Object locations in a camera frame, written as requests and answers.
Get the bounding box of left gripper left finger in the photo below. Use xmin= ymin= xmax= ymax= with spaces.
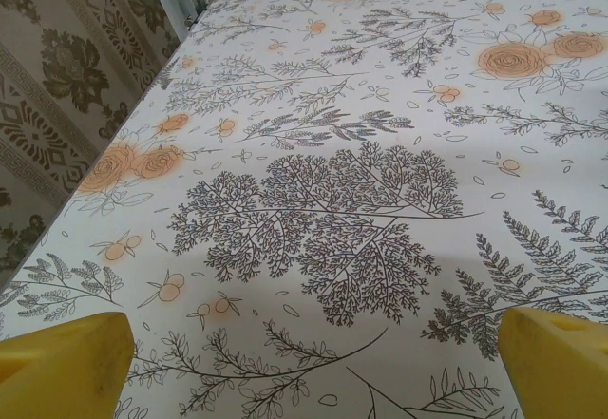
xmin=0 ymin=312 xmax=136 ymax=419

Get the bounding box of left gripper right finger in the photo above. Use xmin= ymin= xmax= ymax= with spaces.
xmin=497 ymin=307 xmax=608 ymax=419

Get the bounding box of floral table cover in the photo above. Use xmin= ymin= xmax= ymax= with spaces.
xmin=0 ymin=0 xmax=608 ymax=419

